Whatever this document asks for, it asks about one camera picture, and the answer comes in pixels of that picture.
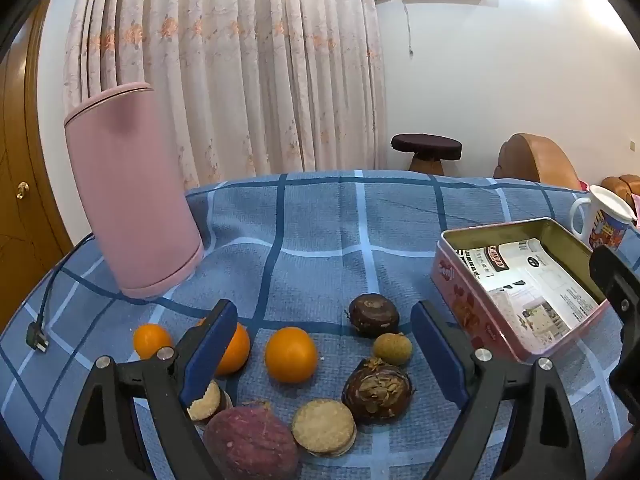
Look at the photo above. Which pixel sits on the pink floral pillow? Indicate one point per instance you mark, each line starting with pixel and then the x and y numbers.
pixel 582 186
pixel 637 207

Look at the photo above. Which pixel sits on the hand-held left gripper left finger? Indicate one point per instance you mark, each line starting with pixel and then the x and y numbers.
pixel 210 355

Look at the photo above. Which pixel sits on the brown leather armchair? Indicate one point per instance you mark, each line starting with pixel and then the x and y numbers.
pixel 540 160

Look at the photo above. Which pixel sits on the printed paper lining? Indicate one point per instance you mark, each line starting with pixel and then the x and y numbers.
pixel 530 285

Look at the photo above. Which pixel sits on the purple sweet potato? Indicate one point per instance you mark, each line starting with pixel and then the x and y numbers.
pixel 250 442

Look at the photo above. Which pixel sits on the dark cushioned wooden stool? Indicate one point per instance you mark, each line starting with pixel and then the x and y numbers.
pixel 425 145

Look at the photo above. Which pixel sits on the pink cylindrical kettle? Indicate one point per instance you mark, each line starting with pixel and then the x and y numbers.
pixel 130 185

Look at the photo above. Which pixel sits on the pink floral curtain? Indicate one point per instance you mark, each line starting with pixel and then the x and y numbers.
pixel 250 60

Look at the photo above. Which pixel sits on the white lidded cartoon mug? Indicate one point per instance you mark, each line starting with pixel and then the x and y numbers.
pixel 607 230

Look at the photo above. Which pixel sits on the blue plaid tablecloth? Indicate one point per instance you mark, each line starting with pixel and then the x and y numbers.
pixel 325 220

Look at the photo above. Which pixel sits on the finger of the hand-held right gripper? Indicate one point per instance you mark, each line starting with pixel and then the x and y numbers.
pixel 617 280

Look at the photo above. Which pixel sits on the brown leather sofa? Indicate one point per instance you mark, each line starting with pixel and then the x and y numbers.
pixel 625 182

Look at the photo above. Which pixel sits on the wooden door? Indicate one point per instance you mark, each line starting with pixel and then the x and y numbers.
pixel 20 160

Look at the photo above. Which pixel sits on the orange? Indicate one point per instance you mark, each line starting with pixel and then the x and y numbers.
pixel 235 350
pixel 291 355
pixel 152 341

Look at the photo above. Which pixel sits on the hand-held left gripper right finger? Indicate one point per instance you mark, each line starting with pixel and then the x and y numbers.
pixel 440 355

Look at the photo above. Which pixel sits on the tan patched dark water chestnut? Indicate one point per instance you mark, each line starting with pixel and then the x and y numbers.
pixel 377 392

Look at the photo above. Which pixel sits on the pink metal tin box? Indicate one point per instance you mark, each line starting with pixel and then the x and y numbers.
pixel 460 300

